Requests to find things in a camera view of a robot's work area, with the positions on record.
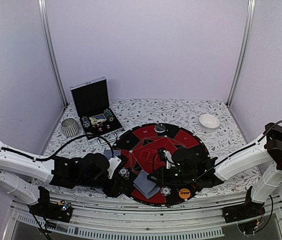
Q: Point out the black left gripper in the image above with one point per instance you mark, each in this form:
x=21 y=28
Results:
x=113 y=190

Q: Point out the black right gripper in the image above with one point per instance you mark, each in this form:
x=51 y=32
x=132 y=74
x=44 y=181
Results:
x=161 y=172

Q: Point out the playing card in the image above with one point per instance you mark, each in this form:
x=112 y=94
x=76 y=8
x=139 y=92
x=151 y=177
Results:
x=110 y=154

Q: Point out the orange big blind button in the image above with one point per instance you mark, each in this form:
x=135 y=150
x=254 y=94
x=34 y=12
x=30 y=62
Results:
x=184 y=193

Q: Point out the poker chip stack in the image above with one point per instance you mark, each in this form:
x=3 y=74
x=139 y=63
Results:
x=124 y=173
x=165 y=191

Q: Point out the playing cards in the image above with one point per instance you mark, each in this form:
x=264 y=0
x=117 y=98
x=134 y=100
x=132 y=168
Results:
x=147 y=187

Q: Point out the clear dealer button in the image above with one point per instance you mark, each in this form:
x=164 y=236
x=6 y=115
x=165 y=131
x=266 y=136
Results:
x=160 y=128

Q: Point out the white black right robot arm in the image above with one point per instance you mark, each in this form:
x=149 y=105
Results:
x=267 y=148

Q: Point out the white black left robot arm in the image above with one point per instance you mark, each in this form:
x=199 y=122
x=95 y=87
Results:
x=54 y=170

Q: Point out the round red black poker mat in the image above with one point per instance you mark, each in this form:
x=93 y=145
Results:
x=140 y=145

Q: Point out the white ceramic bowl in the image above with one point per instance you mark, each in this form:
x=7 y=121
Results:
x=209 y=123

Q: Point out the red dice set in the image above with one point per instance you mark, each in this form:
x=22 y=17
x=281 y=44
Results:
x=102 y=128

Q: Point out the left poker chip row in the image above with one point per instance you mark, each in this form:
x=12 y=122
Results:
x=86 y=123

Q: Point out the poker chip row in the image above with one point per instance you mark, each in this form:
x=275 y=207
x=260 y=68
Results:
x=86 y=123
x=108 y=114

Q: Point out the aluminium poker chip case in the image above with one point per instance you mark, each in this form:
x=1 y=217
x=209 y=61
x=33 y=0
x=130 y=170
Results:
x=91 y=98

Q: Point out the striped grey cup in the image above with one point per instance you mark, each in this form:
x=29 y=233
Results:
x=69 y=127

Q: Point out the boxed playing card deck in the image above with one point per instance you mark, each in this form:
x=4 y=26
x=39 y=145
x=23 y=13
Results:
x=96 y=119

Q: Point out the right poker chip row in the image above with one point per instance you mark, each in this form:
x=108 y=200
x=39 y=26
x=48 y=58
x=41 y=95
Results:
x=108 y=114

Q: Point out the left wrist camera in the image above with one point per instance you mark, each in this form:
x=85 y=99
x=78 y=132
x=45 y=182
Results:
x=114 y=162

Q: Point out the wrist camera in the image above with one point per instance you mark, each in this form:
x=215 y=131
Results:
x=114 y=162
x=165 y=156

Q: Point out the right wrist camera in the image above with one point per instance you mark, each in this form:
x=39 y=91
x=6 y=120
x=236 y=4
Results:
x=165 y=156

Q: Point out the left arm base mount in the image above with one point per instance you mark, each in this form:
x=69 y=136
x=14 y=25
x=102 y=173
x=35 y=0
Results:
x=60 y=211

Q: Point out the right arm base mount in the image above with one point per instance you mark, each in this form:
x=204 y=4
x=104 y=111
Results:
x=244 y=211

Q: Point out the aluminium front rail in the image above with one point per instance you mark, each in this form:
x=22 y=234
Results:
x=97 y=217

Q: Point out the right aluminium frame post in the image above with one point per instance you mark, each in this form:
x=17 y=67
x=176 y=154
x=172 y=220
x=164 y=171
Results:
x=251 y=4

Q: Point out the aluminium frame post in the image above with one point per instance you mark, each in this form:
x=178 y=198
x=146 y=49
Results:
x=251 y=4
x=42 y=7

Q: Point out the left aluminium frame post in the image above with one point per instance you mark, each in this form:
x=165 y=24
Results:
x=42 y=7

